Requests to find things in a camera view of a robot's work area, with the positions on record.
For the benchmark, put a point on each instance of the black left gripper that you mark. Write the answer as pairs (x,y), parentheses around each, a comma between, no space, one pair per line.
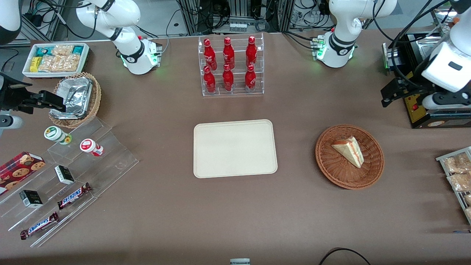
(415,85)

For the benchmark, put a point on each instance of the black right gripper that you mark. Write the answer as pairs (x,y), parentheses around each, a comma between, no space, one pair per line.
(13,96)

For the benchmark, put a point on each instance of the triangular sandwich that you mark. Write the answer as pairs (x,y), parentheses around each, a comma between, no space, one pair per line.
(349,151)

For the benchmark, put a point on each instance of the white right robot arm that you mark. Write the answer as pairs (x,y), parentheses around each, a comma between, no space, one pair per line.
(125,14)

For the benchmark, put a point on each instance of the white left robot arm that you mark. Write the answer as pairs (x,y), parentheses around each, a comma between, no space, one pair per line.
(342,22)

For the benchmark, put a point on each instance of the tan oval wicker basket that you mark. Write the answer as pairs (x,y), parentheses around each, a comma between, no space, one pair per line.
(96,97)

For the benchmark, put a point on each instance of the brown round wicker basket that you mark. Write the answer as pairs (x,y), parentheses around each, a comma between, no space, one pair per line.
(331,165)

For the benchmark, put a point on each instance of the beige plastic tray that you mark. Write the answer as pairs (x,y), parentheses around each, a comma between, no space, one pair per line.
(235,149)

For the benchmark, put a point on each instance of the aluminium foil container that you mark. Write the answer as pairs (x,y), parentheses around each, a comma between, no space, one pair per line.
(75,95)

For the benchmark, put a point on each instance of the green lid yoghurt cup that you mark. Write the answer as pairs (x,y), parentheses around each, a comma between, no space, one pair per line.
(54,133)

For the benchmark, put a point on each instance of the black hot food display case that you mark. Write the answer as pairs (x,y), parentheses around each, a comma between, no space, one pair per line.
(419,117)

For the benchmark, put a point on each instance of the grey box with green light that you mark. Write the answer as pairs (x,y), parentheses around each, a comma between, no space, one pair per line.
(388,55)

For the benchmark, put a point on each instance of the clear bag of crackers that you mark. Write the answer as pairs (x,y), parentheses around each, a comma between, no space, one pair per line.
(60,63)
(62,50)

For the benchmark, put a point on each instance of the yellow snack packet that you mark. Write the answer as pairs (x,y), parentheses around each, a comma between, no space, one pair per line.
(35,64)

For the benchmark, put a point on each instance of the teal snack packet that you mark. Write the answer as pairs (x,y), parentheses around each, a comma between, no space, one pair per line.
(78,49)
(43,51)

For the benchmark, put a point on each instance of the white rectangular snack bin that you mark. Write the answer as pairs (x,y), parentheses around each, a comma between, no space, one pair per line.
(85,60)

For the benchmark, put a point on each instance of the steel food pan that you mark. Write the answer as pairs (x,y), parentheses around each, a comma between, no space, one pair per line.
(423,46)

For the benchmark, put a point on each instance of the red lid yoghurt cup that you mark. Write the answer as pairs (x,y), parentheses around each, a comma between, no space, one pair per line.
(88,145)

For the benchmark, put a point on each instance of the small black box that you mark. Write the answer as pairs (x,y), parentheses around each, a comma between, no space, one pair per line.
(31,198)
(64,175)

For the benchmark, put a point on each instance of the red cookie box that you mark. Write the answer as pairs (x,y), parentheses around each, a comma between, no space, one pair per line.
(18,169)

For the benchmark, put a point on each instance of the clear acrylic stepped shelf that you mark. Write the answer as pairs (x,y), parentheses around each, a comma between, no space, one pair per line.
(110,162)

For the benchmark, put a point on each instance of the clear bag of fried snacks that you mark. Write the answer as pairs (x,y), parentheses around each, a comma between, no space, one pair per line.
(467,199)
(468,213)
(458,163)
(460,182)

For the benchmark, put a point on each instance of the snickers chocolate bar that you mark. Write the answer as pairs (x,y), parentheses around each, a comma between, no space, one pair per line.
(73,196)
(38,225)

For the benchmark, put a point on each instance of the red cola bottle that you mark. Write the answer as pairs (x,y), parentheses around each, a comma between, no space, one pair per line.
(250,79)
(209,55)
(227,80)
(209,81)
(228,54)
(251,53)

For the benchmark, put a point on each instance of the clear acrylic bottle rack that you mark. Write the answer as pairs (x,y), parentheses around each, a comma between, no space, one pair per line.
(239,92)

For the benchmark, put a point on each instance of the small grey striped object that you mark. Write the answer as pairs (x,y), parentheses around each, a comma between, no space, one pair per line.
(240,262)

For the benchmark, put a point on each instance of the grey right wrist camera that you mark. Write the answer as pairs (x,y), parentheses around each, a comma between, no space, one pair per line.
(10,122)

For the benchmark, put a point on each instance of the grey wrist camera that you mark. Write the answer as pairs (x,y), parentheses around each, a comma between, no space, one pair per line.
(10,122)
(445,101)

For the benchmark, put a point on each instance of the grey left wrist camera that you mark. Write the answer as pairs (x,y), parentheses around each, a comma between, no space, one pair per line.
(445,101)

